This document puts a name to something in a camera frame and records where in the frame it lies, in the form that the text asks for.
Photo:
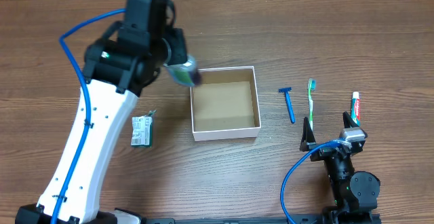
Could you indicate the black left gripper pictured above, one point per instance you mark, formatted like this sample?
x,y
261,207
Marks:
x,y
180,47

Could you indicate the white red toothpaste tube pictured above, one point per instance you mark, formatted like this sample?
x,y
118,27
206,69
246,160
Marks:
x,y
355,104

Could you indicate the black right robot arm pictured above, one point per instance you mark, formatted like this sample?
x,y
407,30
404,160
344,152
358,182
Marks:
x,y
355,192

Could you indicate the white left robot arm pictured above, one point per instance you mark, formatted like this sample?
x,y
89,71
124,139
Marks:
x,y
117,67

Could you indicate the blue disposable razor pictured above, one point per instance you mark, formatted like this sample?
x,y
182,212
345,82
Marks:
x,y
286,92

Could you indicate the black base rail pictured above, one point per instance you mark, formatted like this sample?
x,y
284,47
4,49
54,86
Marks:
x,y
298,218

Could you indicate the clear green-labelled bottle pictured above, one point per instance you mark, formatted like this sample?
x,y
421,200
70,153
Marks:
x,y
186,73

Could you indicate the green white soap packet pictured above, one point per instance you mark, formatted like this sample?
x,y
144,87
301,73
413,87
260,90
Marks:
x,y
142,135

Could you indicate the green white toothbrush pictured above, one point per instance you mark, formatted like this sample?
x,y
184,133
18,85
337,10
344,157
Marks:
x,y
311,87

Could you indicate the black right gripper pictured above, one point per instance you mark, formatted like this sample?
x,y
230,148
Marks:
x,y
331,150

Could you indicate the white cardboard box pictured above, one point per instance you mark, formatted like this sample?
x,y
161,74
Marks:
x,y
225,105

